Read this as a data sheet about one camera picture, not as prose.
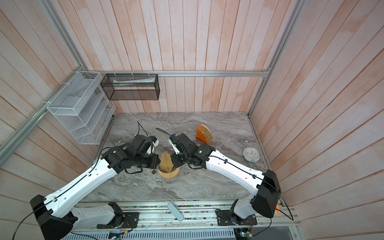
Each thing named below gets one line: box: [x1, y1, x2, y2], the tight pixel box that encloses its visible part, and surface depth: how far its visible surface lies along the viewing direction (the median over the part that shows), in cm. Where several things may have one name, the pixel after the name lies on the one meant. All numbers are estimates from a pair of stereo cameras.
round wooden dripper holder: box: [157, 167, 180, 179], surface depth 78 cm
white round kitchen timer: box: [243, 146, 260, 163], surface depth 97 cm
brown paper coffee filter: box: [159, 151, 175, 173], surface depth 79 cm
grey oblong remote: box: [167, 202, 184, 222], surface depth 74 cm
